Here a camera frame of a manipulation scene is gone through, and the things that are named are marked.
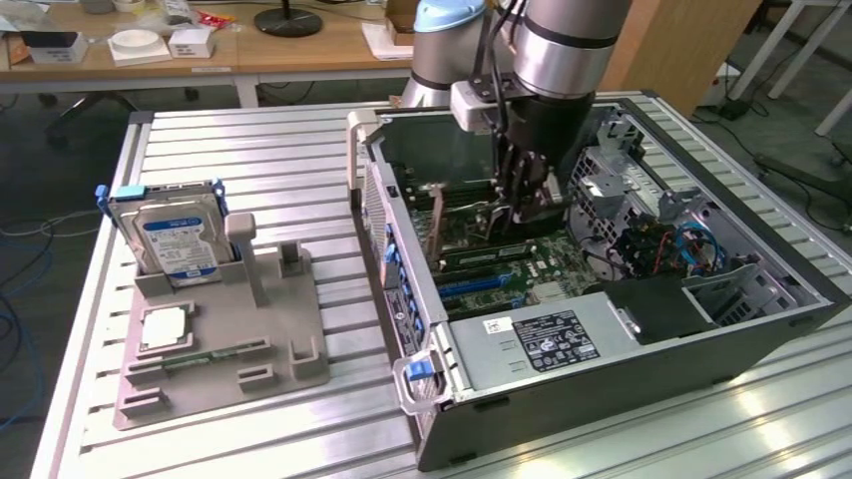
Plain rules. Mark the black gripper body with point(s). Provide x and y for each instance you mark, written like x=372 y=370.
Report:
x=552 y=125

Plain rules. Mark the graphics card with metal bracket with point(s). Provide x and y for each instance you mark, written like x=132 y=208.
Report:
x=437 y=224

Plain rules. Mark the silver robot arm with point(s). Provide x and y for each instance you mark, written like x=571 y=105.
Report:
x=565 y=50

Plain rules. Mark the blue expansion slot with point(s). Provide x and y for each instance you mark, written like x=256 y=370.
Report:
x=465 y=284

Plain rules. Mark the metal drive cage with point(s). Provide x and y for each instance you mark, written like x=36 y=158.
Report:
x=619 y=149

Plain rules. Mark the green motherboard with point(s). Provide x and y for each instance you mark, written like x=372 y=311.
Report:
x=552 y=254

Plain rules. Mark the installed dark RAM stick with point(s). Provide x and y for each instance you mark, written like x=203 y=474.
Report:
x=485 y=255

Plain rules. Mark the wooden cabinet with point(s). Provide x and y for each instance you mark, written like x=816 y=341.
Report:
x=692 y=50

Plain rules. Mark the black floor pedal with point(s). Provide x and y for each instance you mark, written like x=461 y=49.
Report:
x=732 y=111

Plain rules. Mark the white paper stack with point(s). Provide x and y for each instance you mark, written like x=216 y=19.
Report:
x=383 y=42

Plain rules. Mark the brown cardboard box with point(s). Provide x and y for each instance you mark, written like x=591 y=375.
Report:
x=399 y=15

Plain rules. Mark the blue card retention latch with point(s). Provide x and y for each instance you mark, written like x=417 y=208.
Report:
x=412 y=324

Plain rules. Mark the grey power supply unit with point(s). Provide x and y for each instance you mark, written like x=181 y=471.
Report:
x=565 y=344

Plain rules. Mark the black floor bar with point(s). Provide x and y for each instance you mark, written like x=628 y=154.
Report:
x=805 y=174

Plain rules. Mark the metal disk bay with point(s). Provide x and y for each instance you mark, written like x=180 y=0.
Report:
x=732 y=299

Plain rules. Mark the wooden desk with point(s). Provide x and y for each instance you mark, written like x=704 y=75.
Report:
x=299 y=50

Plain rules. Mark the black round lamp base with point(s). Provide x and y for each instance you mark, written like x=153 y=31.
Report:
x=287 y=22

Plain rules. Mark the grey plastic parts rack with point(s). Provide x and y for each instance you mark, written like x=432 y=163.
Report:
x=279 y=319

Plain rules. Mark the open grey PC case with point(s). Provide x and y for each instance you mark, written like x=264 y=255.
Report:
x=665 y=389

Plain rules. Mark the hard disk in blue caddy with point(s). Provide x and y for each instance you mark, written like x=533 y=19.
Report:
x=173 y=239

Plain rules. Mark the red packet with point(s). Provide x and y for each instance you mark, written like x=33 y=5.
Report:
x=215 y=21

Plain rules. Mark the white printed carton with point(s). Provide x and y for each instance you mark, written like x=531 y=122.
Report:
x=193 y=45

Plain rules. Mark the green RAM stick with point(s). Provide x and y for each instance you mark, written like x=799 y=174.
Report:
x=200 y=359

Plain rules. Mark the silver CPU chip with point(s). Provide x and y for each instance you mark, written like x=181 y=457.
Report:
x=163 y=329

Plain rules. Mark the black chair base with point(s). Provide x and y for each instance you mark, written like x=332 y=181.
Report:
x=80 y=107

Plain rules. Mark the white box with black lid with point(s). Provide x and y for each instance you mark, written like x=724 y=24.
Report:
x=60 y=52

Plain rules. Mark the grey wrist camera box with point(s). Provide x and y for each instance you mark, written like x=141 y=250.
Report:
x=469 y=107

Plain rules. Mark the white table frame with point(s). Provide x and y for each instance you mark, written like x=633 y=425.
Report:
x=785 y=30

